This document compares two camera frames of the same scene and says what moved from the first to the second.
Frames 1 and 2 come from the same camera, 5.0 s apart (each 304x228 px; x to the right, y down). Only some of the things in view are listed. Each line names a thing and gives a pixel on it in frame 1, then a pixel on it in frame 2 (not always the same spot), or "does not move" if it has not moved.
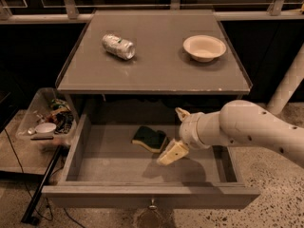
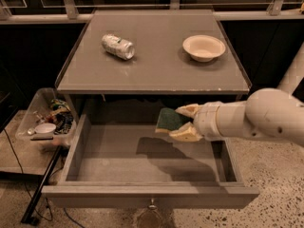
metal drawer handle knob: [152, 206] does not move
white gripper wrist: [189, 130] to [205, 121]
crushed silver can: [118, 46] does not move
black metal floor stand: [28, 217] does not move
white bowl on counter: [203, 47] does not move
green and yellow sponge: [153, 140] to [168, 120]
